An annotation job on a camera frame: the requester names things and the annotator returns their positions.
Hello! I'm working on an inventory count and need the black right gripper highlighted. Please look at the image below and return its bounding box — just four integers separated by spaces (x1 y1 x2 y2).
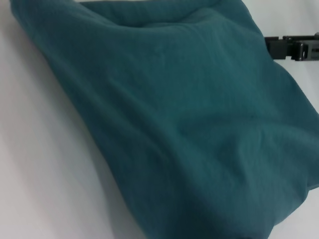
264 31 319 62

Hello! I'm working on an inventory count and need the teal blue shirt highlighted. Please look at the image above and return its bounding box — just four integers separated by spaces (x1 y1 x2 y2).
9 0 319 239

